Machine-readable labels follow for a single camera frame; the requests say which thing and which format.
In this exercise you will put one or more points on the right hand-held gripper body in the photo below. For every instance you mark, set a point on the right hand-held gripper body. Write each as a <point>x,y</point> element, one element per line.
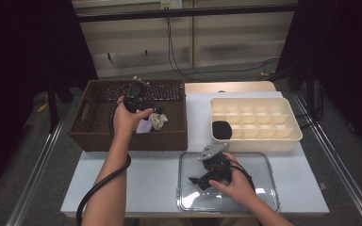
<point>217,169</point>

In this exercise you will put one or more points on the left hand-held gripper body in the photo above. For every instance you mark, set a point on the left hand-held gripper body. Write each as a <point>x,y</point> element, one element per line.
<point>135,100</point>

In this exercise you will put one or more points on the cream sock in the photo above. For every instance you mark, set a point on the cream sock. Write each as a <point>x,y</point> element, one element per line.
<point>159,121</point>

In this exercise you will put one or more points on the black sock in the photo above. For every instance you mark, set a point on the black sock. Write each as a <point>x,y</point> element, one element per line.
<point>222,130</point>

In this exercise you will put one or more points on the brown woven basket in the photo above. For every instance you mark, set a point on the brown woven basket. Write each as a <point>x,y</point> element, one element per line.
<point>88,138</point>

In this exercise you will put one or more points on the cream divided storage box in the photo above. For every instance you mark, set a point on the cream divided storage box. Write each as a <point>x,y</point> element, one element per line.
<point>257,121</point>

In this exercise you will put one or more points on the person's left hand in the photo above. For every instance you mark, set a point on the person's left hand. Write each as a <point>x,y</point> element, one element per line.
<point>125,122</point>

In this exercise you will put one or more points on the person's right hand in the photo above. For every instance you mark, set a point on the person's right hand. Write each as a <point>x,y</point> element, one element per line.
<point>238,188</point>

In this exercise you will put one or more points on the lilac sock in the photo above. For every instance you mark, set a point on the lilac sock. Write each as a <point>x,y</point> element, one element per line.
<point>144,127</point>

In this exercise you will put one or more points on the light wooden board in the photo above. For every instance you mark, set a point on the light wooden board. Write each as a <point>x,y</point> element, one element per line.
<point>232,87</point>

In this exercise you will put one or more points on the black stand leg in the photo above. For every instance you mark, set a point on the black stand leg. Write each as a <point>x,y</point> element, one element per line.
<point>52,103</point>
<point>310,91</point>

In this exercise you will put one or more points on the yellow floor scrap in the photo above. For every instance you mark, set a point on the yellow floor scrap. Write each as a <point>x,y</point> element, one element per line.
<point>42,107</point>

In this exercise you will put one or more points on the black horizontal bar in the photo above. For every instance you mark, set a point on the black horizontal bar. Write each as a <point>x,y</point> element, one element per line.
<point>185,13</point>

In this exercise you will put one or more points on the black curtain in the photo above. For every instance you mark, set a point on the black curtain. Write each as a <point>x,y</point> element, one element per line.
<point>342,62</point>
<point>28,62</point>

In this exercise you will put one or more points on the white wall socket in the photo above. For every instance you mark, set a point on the white wall socket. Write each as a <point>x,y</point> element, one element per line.
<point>171,4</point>

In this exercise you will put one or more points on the metal floor rail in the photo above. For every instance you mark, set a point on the metal floor rail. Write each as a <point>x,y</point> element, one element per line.
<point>336,163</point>
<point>34,175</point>

